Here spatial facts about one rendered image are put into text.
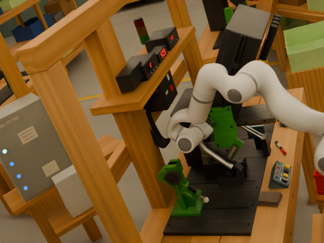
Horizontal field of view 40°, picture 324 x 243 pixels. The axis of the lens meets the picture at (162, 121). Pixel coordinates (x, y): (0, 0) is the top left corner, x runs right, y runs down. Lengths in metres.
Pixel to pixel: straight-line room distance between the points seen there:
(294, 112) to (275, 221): 0.59
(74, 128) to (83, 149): 0.09
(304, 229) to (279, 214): 1.23
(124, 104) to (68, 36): 0.38
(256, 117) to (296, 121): 0.70
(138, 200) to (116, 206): 2.14
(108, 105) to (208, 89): 0.46
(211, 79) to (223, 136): 0.60
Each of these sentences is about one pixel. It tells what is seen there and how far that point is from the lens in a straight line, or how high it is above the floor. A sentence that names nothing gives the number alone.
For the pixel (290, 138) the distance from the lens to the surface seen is 2.51.
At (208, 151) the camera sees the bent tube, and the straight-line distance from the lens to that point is 2.24.
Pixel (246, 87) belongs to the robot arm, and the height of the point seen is 1.58.
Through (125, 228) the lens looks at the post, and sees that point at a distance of 1.93.
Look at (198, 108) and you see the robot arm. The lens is 1.79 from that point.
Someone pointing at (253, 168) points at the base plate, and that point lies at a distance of 2.34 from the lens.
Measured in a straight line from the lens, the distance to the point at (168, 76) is 2.19.
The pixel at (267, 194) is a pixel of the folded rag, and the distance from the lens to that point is 2.11.
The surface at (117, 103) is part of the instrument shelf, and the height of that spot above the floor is 1.54.
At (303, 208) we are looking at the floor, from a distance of 3.42.
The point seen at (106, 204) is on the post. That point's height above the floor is 1.24.
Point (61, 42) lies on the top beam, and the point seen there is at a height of 1.89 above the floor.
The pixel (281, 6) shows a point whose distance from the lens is 5.37.
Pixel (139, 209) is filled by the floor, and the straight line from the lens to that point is 3.90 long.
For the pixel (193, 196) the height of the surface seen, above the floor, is 0.98.
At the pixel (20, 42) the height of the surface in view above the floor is 0.85.
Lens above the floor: 2.25
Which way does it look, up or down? 26 degrees down
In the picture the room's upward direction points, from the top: 20 degrees counter-clockwise
